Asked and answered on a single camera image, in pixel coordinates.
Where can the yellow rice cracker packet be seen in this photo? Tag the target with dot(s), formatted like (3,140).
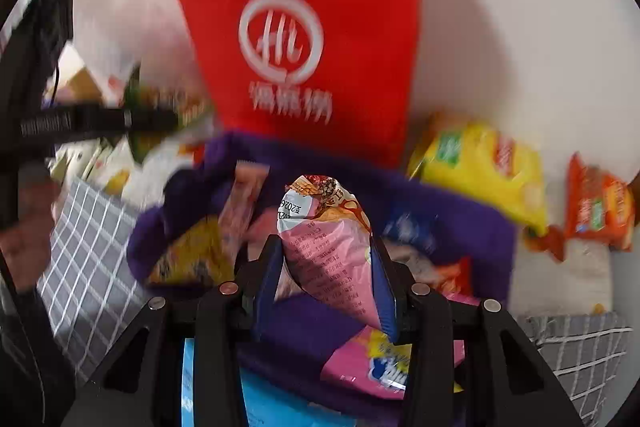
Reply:
(197,256)

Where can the yellow chips bag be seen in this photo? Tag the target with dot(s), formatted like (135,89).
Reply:
(467,156)

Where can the white Miniso plastic bag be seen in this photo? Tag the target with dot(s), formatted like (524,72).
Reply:
(114,38)

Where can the red paper shopping bag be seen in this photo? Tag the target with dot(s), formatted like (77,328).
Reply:
(328,74)

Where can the small red snack packet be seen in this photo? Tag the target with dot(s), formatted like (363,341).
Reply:
(455,279)

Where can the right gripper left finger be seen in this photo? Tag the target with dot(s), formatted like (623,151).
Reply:
(138,382)

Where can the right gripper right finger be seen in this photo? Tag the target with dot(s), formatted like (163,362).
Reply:
(505,379)

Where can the orange red chips bag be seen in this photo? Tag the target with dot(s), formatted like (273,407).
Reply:
(599,206)

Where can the purple towel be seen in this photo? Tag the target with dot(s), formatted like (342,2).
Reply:
(302,333)

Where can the long pink bear candy bar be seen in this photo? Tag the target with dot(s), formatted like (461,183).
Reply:
(235,217)

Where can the green rice cracker packet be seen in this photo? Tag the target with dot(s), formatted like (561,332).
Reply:
(158,113)

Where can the blue tissue box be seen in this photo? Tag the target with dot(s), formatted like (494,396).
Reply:
(266,405)

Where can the person left hand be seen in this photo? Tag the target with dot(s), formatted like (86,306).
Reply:
(26,246)

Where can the blue small snack packet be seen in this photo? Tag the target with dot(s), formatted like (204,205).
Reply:
(418,230)

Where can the pink strawberry snack bag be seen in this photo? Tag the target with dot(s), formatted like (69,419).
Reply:
(326,237)

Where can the grey checked blanket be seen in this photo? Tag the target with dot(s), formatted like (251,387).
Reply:
(91,297)

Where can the pink yellow snack packet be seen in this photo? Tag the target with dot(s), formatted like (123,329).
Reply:
(371,364)

